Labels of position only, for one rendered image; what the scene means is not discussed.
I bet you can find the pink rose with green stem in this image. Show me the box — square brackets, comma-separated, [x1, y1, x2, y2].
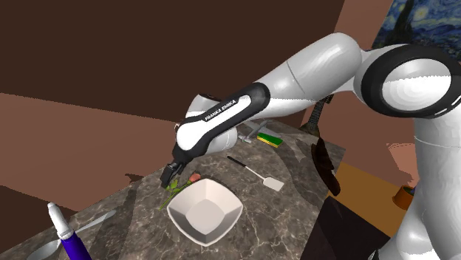
[158, 173, 202, 211]

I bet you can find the white square bowl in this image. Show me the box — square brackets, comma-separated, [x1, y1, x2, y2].
[166, 178, 245, 247]

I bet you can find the grey toy airplane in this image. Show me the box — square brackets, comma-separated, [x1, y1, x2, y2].
[238, 120, 281, 144]

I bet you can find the green and yellow sponge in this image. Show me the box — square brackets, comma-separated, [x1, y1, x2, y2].
[256, 132, 284, 148]

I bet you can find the blue bottle with white cap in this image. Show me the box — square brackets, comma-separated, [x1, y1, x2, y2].
[47, 202, 93, 260]

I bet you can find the silver spoon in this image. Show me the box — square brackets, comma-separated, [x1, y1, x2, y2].
[27, 209, 117, 260]

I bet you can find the dark brown leaf-shaped object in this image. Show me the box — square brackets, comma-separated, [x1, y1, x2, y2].
[310, 137, 341, 197]

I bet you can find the dark scaly tapered figure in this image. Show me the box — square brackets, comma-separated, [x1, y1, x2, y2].
[299, 95, 335, 138]

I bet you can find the orange plant pot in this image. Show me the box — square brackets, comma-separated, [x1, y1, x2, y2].
[392, 185, 417, 211]

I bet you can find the white spatula with black handle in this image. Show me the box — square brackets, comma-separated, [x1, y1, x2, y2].
[226, 155, 285, 192]

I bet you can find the starry night wall painting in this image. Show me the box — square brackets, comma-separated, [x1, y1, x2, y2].
[371, 0, 461, 61]

